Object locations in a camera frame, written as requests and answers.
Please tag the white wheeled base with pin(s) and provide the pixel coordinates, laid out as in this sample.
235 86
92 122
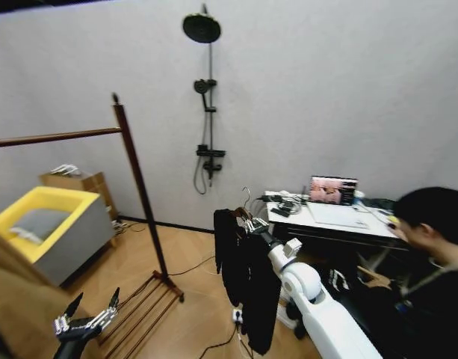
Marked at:
294 318

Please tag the black hand shower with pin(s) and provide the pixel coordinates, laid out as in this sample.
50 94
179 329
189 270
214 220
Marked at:
202 89

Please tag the brown cardboard panel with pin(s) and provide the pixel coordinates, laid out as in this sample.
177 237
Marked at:
23 299

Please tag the light wooden cabinet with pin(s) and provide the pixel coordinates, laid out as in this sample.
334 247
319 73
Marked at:
96 185

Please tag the dark wooden clothes rack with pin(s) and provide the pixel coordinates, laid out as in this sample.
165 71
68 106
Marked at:
139 187

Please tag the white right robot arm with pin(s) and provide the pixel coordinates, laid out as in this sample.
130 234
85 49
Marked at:
325 310

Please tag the black round shower head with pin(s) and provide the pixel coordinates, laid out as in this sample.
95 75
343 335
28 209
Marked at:
202 24

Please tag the black shower rail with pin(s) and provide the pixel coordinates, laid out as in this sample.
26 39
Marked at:
211 112

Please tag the white desk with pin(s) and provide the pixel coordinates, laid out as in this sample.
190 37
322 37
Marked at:
325 226

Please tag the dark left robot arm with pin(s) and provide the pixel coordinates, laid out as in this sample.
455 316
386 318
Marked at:
67 350

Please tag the wooden hanger with metal hook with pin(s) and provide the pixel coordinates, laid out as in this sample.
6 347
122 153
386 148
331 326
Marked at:
240 213

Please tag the white power strip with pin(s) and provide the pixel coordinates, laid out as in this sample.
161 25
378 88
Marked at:
238 315

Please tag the yellow and grey armchair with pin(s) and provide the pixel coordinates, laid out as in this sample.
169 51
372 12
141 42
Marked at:
83 228

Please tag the pale hangers bundle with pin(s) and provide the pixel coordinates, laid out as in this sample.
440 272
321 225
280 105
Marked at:
65 170

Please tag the open laptop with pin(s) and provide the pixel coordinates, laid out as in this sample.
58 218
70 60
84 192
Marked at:
331 190

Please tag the black small desk device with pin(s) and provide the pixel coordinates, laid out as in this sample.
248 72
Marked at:
281 210

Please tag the black and white striped bag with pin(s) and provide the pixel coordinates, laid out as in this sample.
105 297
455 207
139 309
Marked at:
338 279

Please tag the grey cushion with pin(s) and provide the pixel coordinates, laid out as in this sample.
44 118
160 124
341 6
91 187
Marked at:
42 223

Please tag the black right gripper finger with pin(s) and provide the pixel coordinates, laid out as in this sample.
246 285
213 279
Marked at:
260 223
247 227

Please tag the black shower shelf with faucet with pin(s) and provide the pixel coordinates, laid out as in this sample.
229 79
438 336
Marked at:
211 153

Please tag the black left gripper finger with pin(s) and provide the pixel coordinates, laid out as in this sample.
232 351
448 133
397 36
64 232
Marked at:
106 313
66 318

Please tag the black garment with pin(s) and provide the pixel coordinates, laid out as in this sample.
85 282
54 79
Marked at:
251 284

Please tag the person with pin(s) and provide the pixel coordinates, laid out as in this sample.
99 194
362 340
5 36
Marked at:
434 269

